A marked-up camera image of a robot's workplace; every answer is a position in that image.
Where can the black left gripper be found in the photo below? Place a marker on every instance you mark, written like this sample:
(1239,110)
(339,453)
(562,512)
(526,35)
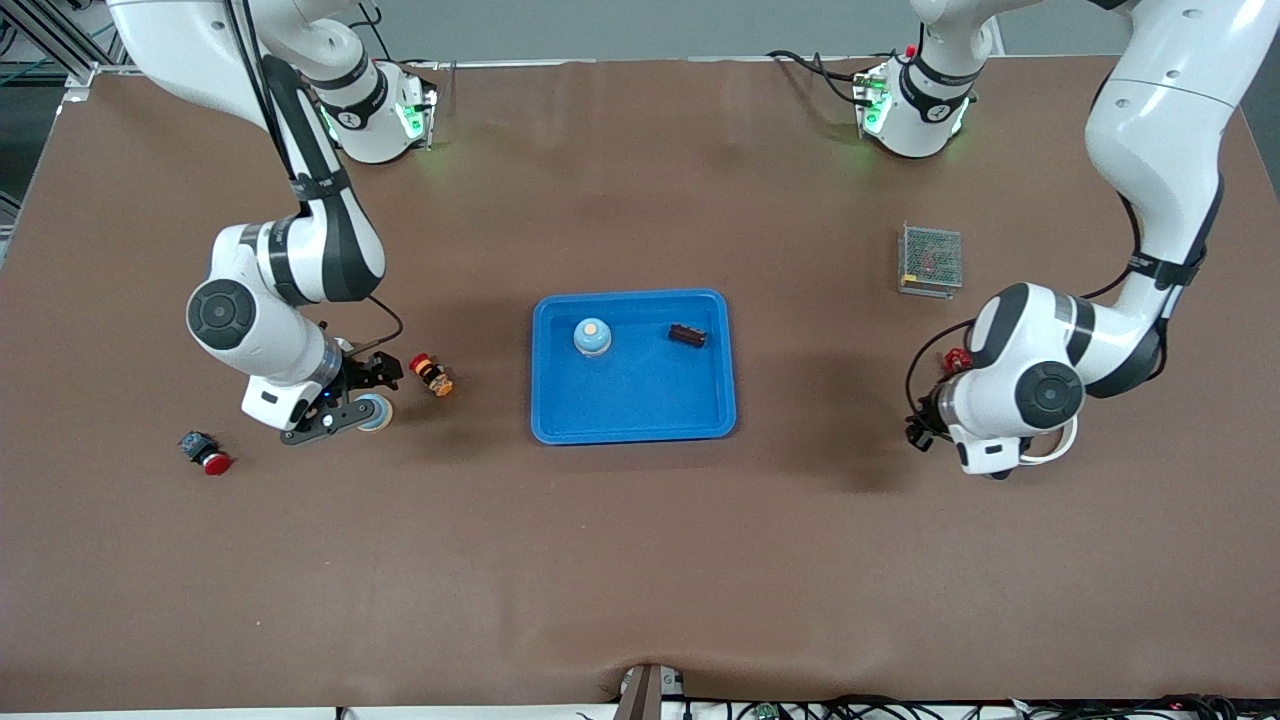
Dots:
(917,431)

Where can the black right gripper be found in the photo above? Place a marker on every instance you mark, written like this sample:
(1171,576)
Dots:
(364,373)

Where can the blue bell with tan base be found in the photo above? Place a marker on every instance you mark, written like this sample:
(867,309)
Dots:
(592,337)
(378,415)

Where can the dark brown relay block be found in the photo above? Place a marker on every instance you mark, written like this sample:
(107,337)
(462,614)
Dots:
(687,335)

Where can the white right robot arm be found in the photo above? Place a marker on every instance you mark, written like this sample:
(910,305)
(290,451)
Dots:
(260,320)

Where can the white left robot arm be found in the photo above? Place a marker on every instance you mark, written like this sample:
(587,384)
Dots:
(1040,390)

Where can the blue plastic tray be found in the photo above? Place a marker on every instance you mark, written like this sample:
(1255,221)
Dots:
(640,400)

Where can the red yellow emergency stop button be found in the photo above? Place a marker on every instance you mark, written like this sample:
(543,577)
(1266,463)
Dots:
(432,376)

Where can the red handwheel brass valve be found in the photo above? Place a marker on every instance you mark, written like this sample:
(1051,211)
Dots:
(957,358)

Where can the metal mesh power supply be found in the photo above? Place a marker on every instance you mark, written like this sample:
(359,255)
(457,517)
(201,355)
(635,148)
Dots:
(930,258)

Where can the red push button dark body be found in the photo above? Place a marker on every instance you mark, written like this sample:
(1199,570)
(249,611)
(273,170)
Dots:
(205,453)

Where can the metal table clamp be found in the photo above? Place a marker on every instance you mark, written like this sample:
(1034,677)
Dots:
(645,695)

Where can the white curved plastic bracket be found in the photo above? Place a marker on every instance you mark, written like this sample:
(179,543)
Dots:
(1062,445)

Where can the aluminium frame with dark braces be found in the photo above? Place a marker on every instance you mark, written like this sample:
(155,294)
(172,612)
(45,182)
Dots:
(60,55)

